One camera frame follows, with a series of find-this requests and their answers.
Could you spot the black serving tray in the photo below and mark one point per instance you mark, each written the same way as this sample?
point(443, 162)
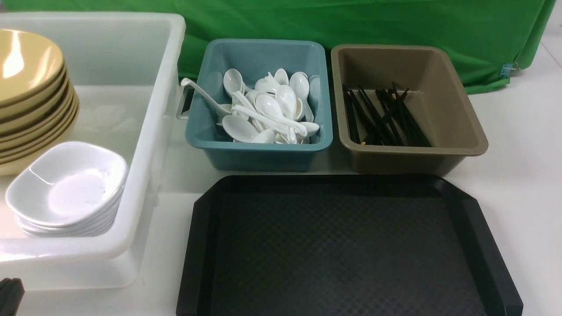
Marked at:
point(342, 245)

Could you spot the white ladle spoon on rim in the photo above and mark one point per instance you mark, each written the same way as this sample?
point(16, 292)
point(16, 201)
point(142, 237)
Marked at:
point(202, 94)

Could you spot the green cloth backdrop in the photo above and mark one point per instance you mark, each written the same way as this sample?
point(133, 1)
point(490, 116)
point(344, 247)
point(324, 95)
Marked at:
point(480, 36)

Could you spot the large white plastic tub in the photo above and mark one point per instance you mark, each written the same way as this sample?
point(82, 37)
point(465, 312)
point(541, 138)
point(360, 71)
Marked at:
point(124, 68)

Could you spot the pile of white spoons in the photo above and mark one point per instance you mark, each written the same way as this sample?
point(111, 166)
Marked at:
point(278, 109)

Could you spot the brown plastic bin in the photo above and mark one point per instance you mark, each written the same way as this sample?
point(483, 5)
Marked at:
point(436, 98)

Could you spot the stack of white dishes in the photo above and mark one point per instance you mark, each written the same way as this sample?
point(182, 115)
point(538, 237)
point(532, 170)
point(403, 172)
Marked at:
point(73, 190)

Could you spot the teal plastic bin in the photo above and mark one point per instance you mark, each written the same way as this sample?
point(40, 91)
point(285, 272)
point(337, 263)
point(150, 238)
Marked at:
point(254, 58)

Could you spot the pile of black chopsticks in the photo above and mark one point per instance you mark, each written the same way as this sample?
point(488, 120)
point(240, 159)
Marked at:
point(388, 123)

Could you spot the stack of tan bowls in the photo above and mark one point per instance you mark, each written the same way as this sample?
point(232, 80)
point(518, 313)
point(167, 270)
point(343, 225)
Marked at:
point(39, 105)

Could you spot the black object bottom left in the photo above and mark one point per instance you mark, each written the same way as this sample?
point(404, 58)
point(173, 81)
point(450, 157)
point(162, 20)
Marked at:
point(11, 294)

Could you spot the blue binder clip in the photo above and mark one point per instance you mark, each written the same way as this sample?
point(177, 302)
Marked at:
point(509, 70)

